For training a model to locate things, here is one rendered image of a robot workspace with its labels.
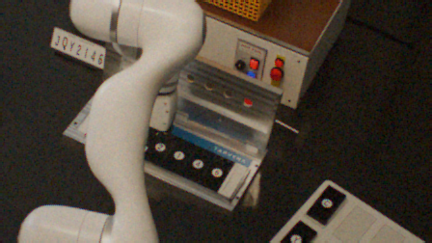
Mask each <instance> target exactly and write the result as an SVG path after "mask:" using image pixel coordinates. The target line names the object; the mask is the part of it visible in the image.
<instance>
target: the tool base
mask: <svg viewBox="0 0 432 243"><path fill-rule="evenodd" d="M94 97H95V95H93V98H94ZM93 98H91V100H90V101H89V102H88V103H87V105H86V106H85V107H84V108H83V109H82V111H81V112H80V114H79V115H77V118H75V119H74V121H73V122H72V123H71V125H70V126H69V127H68V128H67V130H66V131H65V132H64V140H65V141H67V142H70V143H72V144H73V145H76V146H78V147H80V148H82V149H85V142H86V138H85V133H83V132H82V131H79V130H78V128H79V127H80V125H81V124H82V122H84V120H85V119H86V118H87V117H88V116H89V115H90V114H91V106H92V103H93ZM75 122H77V124H74V123H75ZM173 125H177V126H178V127H180V128H184V129H185V130H186V131H190V132H192V133H193V134H197V135H198V136H201V137H204V138H205V139H206V140H209V141H211V142H213V143H216V144H218V145H220V146H223V147H225V148H226V149H231V150H232V151H235V152H237V153H239V154H243V155H244V156H247V157H249V158H251V159H253V162H252V163H251V166H250V167H249V168H250V169H251V171H250V173H249V175H248V176H247V178H246V180H245V181H244V182H243V185H242V186H241V187H240V190H239V191H238V193H237V195H236V196H235V197H234V200H233V201H232V202H231V203H228V202H223V201H222V200H220V199H217V198H215V197H214V196H211V195H209V194H207V193H205V192H204V191H201V190H198V189H197V188H195V187H192V186H190V185H189V184H185V183H184V182H182V181H179V180H177V179H174V178H172V177H171V176H167V175H165V174H162V173H160V172H159V171H156V170H154V169H153V168H150V167H148V166H147V165H145V178H148V179H150V180H151V181H154V182H156V183H158V184H161V185H162V186H164V187H167V188H169V189H170V190H173V191H176V192H177V193H179V194H181V195H183V196H186V197H187V198H189V199H192V200H194V201H195V202H198V203H203V204H204V205H206V206H209V207H211V208H212V209H215V210H217V211H219V212H222V213H223V214H225V215H229V216H230V217H231V215H232V213H233V212H234V209H235V208H236V207H237V205H238V204H239V203H240V200H241V199H242V198H243V196H244V194H245V193H246V190H247V189H248V187H249V185H250V184H251V181H252V180H253V179H254V176H255V175H256V174H257V171H258V170H259V168H260V166H261V165H262V162H263V161H264V159H265V157H266V156H267V155H268V149H267V150H266V151H263V150H262V149H259V146H258V145H257V144H255V143H252V142H250V141H248V140H247V141H246V143H243V142H242V141H240V140H237V139H235V138H234V137H231V136H229V138H226V137H223V136H221V135H219V134H216V133H214V132H212V131H209V130H207V129H206V125H204V124H202V123H200V122H197V121H192V120H191V119H189V118H188V115H186V114H185V113H184V112H180V111H178V110H177V112H176V117H175V122H173ZM255 165H258V167H257V168H256V167H255ZM237 196H238V197H239V198H240V199H236V197H237Z"/></svg>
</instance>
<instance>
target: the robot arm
mask: <svg viewBox="0 0 432 243"><path fill-rule="evenodd" d="M69 11H70V18H71V20H72V22H73V25H75V28H77V29H78V30H79V31H80V32H81V33H83V34H84V35H85V36H88V37H90V38H94V39H97V40H100V41H109V42H112V43H113V46H114V48H115V51H117V52H118V54H121V55H123V56H126V57H127V58H129V59H134V60H137V61H138V62H137V63H135V64H134V65H132V66H131V67H128V68H127V69H126V70H123V71H121V72H120V73H118V74H116V75H115V76H112V77H111V78H109V79H107V81H104V83H103V84H101V86H100V87H99V88H98V90H97V92H96V93H95V96H94V98H93V103H92V106H91V114H90V117H89V120H88V128H87V134H86V142H85V151H86V156H87V159H88V163H89V165H90V167H91V170H92V171H93V173H94V175H95V176H96V178H98V181H100V182H101V183H102V184H103V185H104V186H105V187H106V189H107V190H108V191H109V192H110V194H111V195H112V197H113V200H114V201H115V203H116V214H115V215H113V216H110V215H106V214H102V213H95V212H91V211H89V210H82V209H78V208H75V207H66V206H61V205H46V206H41V207H39V208H37V209H35V210H34V211H33V212H31V213H30V214H29V215H28V216H27V217H26V219H25V220H24V223H23V222H22V224H21V229H20V231H19V236H18V237H17V243H159V237H158V234H157V232H156V226H155V224H154V223H153V217H152V215H151V212H150V207H149V203H148V196H147V193H146V188H145V149H146V147H147V148H148V147H149V146H150V143H152V144H153V143H154V142H155V140H156V133H158V132H160V131H165V132H168V133H171V132H172V131H173V130H174V127H173V122H175V120H176V112H177V105H178V90H177V86H178V79H179V75H180V73H181V70H182V69H183V68H184V67H186V66H187V65H188V64H189V63H190V62H192V61H193V60H194V59H195V57H196V56H198V54H199V53H200V52H201V50H202V47H203V45H204V43H205V39H206V15H205V14H204V13H203V10H202V9H201V7H200V6H199V5H198V4H197V3H196V1H193V0H71V2H70V5H69ZM164 123H165V124H164Z"/></svg>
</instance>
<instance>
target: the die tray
mask: <svg viewBox="0 0 432 243"><path fill-rule="evenodd" d="M328 184H329V185H330V186H333V187H334V188H336V189H338V190H339V192H342V193H343V194H346V199H345V200H343V202H342V203H341V204H340V206H339V207H338V208H337V210H336V211H335V213H334V214H333V216H331V218H330V219H329V221H328V222H327V223H326V224H325V225H321V224H320V223H319V222H316V220H314V219H312V218H311V217H310V216H308V215H307V214H306V213H307V211H308V210H309V208H311V206H312V205H313V203H314V202H315V201H316V199H317V198H319V195H321V194H322V192H323V191H324V190H325V188H326V187H327V186H328ZM299 220H301V221H302V222H304V223H306V225H308V226H309V227H311V228H313V229H314V230H316V231H317V235H316V236H315V237H314V239H313V240H311V241H310V243H425V242H424V241H422V240H420V239H419V238H417V237H416V236H414V235H413V234H412V233H410V232H408V231H406V230H405V229H404V228H402V227H401V226H399V225H398V224H396V223H394V222H393V221H392V220H390V219H389V218H387V217H385V216H384V215H382V214H381V213H379V212H377V210H375V209H373V208H371V207H369V205H367V204H365V203H364V202H362V201H360V200H358V199H357V198H356V197H354V196H353V195H351V194H349V193H348V192H347V191H345V190H343V189H341V188H340V187H339V186H337V185H336V184H335V183H333V182H332V181H330V180H325V182H324V183H322V185H321V186H319V189H317V190H316V192H314V194H313V195H312V196H311V198H309V200H308V201H306V203H305V204H304V205H303V206H302V207H301V208H300V209H299V211H297V213H296V214H295V215H294V216H293V217H292V219H291V220H289V222H287V223H286V225H285V226H284V227H283V228H282V229H281V230H280V231H279V233H278V234H277V235H276V236H275V237H274V238H273V239H272V241H270V243H279V242H280V241H281V240H282V238H284V236H285V235H286V234H287V233H289V231H290V230H291V229H292V228H293V227H294V225H296V224H297V222H299Z"/></svg>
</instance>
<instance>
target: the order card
mask: <svg viewBox="0 0 432 243"><path fill-rule="evenodd" d="M51 47H53V48H55V49H58V50H60V51H62V52H65V53H67V54H68V55H71V56H72V57H76V58H78V59H79V60H83V61H84V62H86V63H89V64H91V65H94V66H96V67H98V68H102V69H103V68H104V54H105V48H104V47H102V46H99V45H96V44H95V43H91V42H90V41H88V40H83V39H81V38H78V37H77V36H74V35H73V34H71V33H68V32H66V31H63V30H61V29H59V28H55V31H54V34H53V37H52V43H51Z"/></svg>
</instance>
